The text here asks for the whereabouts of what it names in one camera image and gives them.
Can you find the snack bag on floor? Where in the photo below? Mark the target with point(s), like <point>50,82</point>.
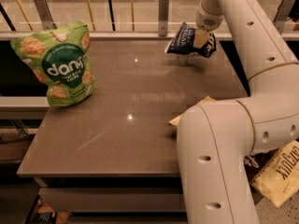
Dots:
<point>45,214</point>

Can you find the grey drawer front under table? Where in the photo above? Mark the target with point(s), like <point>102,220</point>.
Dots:
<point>100,200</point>

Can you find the blue Kettle chip bag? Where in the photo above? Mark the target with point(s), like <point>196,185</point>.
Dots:
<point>182,43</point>

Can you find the metal glass railing bracket left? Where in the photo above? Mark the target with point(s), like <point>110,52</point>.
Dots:
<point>45,15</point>

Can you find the metal glass railing bracket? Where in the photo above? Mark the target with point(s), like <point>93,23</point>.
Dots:
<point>283,13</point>
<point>45,15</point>
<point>163,10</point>

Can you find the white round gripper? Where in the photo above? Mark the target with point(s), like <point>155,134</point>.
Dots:
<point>207,21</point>

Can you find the metal glass railing bracket right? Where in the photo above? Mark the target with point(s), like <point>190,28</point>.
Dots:
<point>283,13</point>

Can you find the metal glass railing bracket middle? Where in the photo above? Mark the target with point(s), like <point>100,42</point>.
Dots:
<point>163,10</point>

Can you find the green Dang rice chip bag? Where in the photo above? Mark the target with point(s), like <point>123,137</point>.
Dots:
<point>58,58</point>

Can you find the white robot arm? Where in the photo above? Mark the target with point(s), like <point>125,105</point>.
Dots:
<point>271,70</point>

